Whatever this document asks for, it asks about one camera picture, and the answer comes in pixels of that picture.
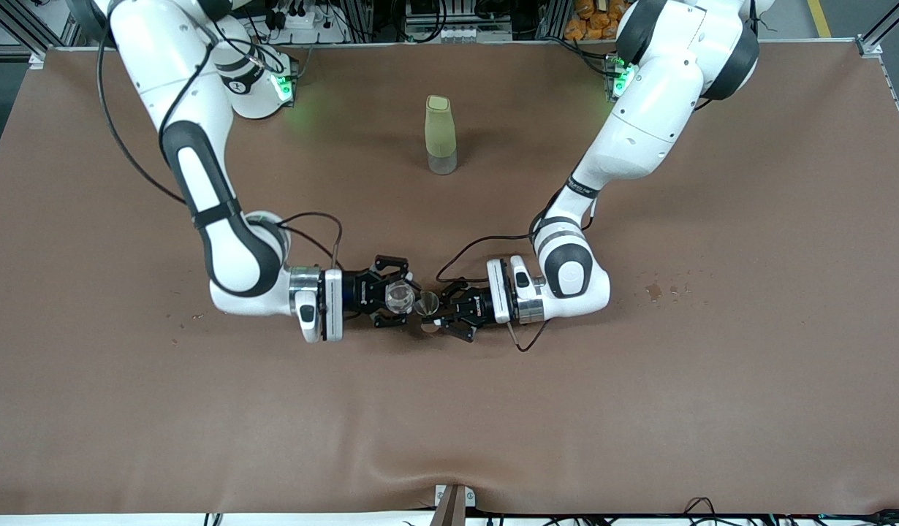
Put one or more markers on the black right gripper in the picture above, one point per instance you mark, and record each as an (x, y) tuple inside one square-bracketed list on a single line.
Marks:
[(355, 292)]

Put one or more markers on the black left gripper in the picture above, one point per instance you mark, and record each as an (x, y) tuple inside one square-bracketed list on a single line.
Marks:
[(476, 306)]

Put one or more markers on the clear glass beaker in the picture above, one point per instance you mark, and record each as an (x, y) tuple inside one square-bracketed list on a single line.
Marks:
[(400, 298)]

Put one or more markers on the small metal jigger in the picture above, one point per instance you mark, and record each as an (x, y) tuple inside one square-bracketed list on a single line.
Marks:
[(426, 303)]

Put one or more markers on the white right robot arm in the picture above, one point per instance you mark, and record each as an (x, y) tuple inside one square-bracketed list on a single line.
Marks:
[(234, 248)]

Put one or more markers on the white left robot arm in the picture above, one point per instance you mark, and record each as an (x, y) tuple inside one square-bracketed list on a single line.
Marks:
[(639, 124)]

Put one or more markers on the brown table mat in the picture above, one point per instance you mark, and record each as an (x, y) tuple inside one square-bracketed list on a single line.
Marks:
[(449, 409)]

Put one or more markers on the green bottle with clear base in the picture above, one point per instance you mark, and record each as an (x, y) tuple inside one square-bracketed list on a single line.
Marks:
[(441, 131)]

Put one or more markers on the white power strip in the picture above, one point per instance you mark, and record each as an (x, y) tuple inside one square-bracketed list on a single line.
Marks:
[(303, 22)]

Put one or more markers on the orange snack bags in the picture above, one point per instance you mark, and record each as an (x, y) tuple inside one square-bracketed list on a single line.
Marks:
[(592, 22)]

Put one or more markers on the metal table edge bracket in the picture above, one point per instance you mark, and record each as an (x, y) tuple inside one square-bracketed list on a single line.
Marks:
[(453, 500)]

